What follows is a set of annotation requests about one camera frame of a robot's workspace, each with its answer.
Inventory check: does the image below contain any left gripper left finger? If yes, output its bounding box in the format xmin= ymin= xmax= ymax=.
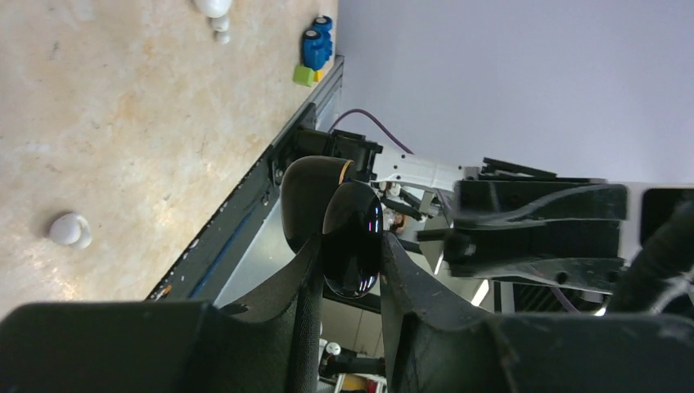
xmin=1 ymin=238 xmax=322 ymax=392

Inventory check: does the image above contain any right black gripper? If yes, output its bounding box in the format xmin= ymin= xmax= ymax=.
xmin=417 ymin=180 xmax=693 ymax=314

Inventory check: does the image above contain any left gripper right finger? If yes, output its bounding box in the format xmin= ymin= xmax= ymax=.
xmin=380 ymin=233 xmax=693 ymax=392

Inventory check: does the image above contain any black charging case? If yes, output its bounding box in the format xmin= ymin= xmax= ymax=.
xmin=280 ymin=156 xmax=385 ymax=299

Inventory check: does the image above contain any white earbud near case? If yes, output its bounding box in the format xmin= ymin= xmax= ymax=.
xmin=210 ymin=15 xmax=231 ymax=44

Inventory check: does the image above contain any white charging case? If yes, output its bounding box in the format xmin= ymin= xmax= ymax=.
xmin=193 ymin=0 xmax=232 ymax=18

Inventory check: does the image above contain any white earbud centre table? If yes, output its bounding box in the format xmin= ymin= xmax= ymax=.
xmin=48 ymin=213 xmax=92 ymax=250

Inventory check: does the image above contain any green cube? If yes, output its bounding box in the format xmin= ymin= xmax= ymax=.
xmin=292 ymin=65 xmax=316 ymax=87

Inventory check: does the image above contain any blue toy block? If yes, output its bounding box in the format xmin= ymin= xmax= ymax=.
xmin=301 ymin=16 xmax=333 ymax=71

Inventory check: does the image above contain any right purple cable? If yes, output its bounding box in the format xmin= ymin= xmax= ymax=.
xmin=327 ymin=108 xmax=416 ymax=156

